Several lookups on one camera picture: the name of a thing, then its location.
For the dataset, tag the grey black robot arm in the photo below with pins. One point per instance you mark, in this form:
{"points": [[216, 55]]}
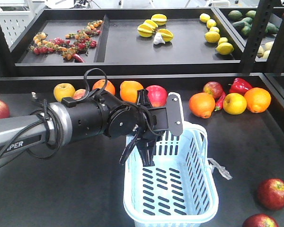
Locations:
{"points": [[98, 112]]}

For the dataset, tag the white garlic bulb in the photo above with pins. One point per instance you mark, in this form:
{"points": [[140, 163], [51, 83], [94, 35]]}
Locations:
{"points": [[158, 39]]}

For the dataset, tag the yellow lemons row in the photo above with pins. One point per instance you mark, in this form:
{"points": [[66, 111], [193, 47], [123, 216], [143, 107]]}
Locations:
{"points": [[212, 36]]}

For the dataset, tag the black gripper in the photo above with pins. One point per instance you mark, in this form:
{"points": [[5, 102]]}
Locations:
{"points": [[146, 132]]}

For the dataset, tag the yellow apple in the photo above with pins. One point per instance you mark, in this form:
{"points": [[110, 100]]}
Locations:
{"points": [[63, 90], [234, 104]]}

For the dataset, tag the yellow starfruit pile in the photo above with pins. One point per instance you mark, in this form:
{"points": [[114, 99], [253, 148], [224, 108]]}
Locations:
{"points": [[151, 26]]}

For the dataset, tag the light blue plastic basket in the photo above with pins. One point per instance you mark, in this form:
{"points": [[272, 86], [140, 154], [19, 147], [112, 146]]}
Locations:
{"points": [[179, 190]]}

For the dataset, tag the black upper display tray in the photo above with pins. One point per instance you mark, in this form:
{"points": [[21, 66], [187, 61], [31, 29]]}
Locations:
{"points": [[120, 50]]}

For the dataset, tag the clear plastic tag strip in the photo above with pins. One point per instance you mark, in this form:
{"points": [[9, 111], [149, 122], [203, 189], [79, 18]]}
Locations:
{"points": [[213, 164]]}

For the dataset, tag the cherry tomato vines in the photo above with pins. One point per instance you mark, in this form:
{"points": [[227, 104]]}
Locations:
{"points": [[72, 46]]}

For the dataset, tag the green avocado pile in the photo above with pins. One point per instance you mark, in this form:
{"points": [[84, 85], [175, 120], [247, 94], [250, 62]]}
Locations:
{"points": [[243, 23]]}

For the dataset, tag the small pink apple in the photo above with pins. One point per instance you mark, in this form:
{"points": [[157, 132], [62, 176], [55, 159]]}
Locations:
{"points": [[79, 94]]}

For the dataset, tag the yellow apple right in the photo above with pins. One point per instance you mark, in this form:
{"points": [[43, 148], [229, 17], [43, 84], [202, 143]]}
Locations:
{"points": [[234, 104]]}

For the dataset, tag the orange far right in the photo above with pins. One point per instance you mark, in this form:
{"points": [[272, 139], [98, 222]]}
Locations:
{"points": [[258, 99]]}

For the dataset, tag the red green apple right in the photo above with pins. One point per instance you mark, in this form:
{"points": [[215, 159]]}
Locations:
{"points": [[213, 88]]}

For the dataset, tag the yellow apple back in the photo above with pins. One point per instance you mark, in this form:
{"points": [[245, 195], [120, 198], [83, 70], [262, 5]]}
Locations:
{"points": [[63, 90]]}

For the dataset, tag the red chili pepper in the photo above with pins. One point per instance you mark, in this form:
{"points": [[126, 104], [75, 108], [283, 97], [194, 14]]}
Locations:
{"points": [[219, 102]]}

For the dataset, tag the orange right group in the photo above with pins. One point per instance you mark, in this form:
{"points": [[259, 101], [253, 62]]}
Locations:
{"points": [[202, 105]]}

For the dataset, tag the red bell pepper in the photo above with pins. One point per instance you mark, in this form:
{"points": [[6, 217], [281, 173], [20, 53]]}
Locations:
{"points": [[239, 86]]}

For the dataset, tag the orange left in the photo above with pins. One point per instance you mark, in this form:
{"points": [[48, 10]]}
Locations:
{"points": [[109, 87]]}

